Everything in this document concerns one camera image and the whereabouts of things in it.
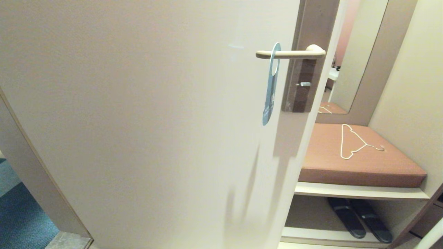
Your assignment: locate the blue do-not-disturb door sign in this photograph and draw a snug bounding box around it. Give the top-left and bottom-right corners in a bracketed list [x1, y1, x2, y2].
[262, 42, 281, 126]

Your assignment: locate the beige room door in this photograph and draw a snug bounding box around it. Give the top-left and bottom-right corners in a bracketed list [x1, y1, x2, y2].
[0, 0, 343, 249]

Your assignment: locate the brown leather seat cushion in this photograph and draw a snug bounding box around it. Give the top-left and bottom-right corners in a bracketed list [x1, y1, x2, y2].
[298, 123, 427, 188]

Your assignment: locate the white bench shelf board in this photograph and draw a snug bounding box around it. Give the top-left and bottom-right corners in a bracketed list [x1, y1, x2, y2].
[295, 182, 431, 201]

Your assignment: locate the white low shelf board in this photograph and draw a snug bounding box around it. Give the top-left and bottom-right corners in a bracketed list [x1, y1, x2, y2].
[281, 227, 398, 248]

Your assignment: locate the dark slipper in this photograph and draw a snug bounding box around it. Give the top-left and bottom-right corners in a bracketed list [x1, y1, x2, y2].
[327, 198, 367, 239]
[350, 199, 393, 243]

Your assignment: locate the white slanted bar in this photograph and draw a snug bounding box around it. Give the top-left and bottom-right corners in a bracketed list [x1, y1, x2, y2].
[414, 218, 443, 249]

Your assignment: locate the beige lever door handle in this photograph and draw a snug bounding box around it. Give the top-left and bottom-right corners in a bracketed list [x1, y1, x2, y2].
[256, 44, 326, 60]

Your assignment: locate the white wire clothes hanger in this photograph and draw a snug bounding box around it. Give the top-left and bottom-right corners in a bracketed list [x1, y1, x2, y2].
[340, 124, 385, 160]

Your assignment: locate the taupe framed wall mirror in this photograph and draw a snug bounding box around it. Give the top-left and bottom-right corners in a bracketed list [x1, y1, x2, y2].
[316, 0, 418, 126]

